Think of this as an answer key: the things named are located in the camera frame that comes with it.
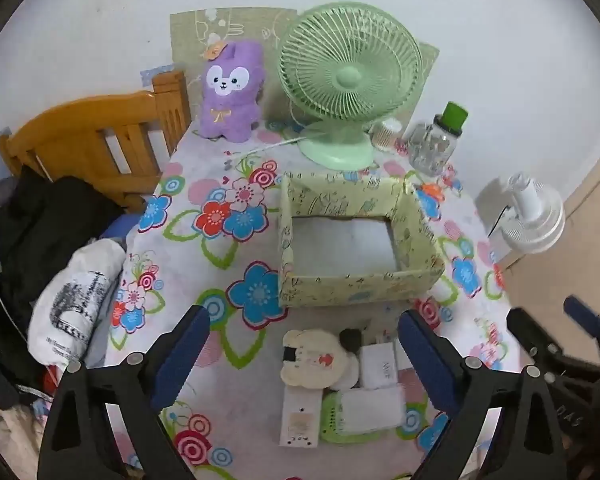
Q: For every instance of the cotton swab container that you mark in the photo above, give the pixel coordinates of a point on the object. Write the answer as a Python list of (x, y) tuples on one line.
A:
[(385, 135)]

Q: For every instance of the green printed wall cloth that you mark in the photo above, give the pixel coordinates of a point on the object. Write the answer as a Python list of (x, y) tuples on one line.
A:
[(190, 35)]

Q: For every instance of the yellow-green printed storage box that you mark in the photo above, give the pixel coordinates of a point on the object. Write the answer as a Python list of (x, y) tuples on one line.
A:
[(360, 290)]

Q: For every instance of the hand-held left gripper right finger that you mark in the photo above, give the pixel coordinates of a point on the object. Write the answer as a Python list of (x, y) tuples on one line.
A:
[(425, 355)]

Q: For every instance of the cream bear-shaped pouch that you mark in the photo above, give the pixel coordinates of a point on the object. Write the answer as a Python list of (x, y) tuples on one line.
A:
[(312, 360)]

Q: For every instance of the floral tablecloth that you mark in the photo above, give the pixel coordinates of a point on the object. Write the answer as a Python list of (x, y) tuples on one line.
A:
[(220, 260)]

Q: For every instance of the white printed bag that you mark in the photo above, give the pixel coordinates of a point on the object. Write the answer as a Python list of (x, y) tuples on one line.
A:
[(80, 285)]

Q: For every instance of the blue patterned wall sticker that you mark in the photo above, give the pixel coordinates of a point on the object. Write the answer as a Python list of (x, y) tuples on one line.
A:
[(152, 74)]

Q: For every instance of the black clothes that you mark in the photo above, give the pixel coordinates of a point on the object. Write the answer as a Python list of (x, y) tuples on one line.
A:
[(45, 230)]

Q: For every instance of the green desk fan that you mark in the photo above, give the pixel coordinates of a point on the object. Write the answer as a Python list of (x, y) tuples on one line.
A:
[(350, 77)]

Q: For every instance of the glass jar with green lid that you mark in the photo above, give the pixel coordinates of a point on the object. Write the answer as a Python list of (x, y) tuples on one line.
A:
[(430, 150)]

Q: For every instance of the black backpack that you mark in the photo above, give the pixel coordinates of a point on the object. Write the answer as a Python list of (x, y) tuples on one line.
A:
[(0, 340)]

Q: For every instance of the wooden chair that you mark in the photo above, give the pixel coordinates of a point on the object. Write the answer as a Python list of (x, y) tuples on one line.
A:
[(80, 120)]

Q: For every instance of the purple plush toy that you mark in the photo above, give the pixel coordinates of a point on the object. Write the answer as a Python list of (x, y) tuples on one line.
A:
[(230, 110)]

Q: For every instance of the pink cloth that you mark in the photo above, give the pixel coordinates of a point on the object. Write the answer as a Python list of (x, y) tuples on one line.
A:
[(10, 435)]

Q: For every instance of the green perforated plastic case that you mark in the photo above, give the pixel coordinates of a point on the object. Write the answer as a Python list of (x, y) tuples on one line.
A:
[(332, 425)]

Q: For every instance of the white standing fan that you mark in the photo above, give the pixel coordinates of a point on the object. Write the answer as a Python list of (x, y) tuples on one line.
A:
[(535, 220)]

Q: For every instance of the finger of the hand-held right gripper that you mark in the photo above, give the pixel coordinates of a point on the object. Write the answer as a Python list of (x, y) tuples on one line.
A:
[(535, 335), (587, 317)]

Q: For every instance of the white power adapter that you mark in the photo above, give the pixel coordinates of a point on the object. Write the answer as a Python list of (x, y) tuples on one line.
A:
[(377, 367)]

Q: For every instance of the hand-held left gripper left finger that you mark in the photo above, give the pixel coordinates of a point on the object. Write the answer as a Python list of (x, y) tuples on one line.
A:
[(182, 350)]

